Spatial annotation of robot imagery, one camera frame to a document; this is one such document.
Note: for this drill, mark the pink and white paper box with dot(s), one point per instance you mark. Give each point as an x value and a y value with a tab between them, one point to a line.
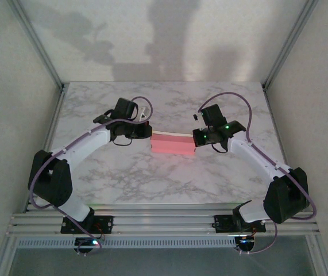
172	145

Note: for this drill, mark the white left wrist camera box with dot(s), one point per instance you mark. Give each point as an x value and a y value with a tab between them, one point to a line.
143	113

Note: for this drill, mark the aluminium table side rail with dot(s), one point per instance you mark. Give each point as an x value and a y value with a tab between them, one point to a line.
52	123
274	123

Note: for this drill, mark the aluminium frame rail beam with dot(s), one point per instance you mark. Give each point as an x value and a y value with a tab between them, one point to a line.
163	221

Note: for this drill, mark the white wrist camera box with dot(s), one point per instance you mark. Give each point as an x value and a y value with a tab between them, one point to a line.
197	117
143	113

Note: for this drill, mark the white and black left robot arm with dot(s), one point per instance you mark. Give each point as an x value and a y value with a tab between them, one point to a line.
51	178

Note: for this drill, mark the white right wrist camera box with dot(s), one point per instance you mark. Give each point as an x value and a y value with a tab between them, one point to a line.
197	117

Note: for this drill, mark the aluminium frame post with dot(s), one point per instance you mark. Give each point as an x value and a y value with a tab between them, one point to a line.
37	43
320	258
288	43
3	258

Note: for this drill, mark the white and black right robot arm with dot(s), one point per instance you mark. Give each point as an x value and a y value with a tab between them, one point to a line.
285	195

